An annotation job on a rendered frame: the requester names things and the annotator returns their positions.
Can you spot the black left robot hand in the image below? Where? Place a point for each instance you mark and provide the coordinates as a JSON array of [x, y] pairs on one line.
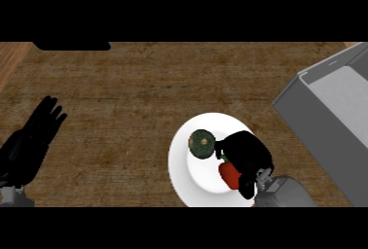
[[30, 142]]

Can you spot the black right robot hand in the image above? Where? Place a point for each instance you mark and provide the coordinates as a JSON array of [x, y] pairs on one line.
[[247, 152]]

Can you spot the red bell pepper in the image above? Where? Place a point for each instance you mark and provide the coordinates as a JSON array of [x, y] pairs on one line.
[[229, 174]]

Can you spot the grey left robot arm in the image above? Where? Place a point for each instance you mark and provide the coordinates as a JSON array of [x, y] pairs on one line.
[[14, 196]]

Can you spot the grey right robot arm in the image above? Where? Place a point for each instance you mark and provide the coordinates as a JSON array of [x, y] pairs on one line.
[[284, 192]]

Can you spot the white round plate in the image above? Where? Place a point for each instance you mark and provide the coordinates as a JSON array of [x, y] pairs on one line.
[[201, 175]]

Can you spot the grey open box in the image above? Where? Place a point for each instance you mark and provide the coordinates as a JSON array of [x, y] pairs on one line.
[[330, 120]]

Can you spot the dark green round vegetable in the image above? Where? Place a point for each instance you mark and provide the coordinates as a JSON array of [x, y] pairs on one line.
[[201, 144]]

